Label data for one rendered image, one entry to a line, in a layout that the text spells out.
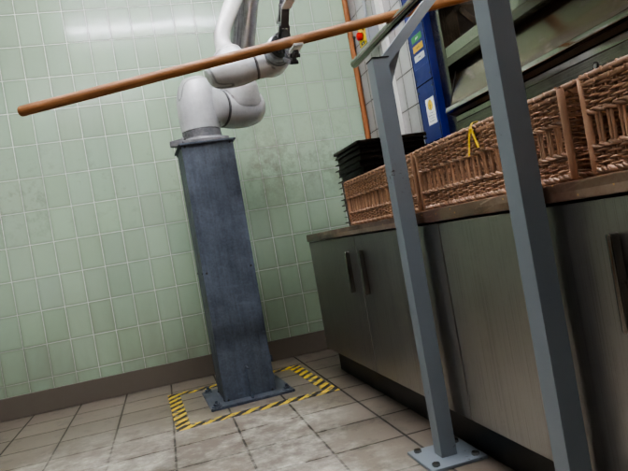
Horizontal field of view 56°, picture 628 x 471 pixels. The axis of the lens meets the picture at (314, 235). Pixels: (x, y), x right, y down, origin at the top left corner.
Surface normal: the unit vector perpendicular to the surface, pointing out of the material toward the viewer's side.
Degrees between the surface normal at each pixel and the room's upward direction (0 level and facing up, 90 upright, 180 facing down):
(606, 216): 90
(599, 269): 90
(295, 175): 90
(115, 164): 90
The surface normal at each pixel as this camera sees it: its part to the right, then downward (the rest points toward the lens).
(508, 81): 0.25, -0.05
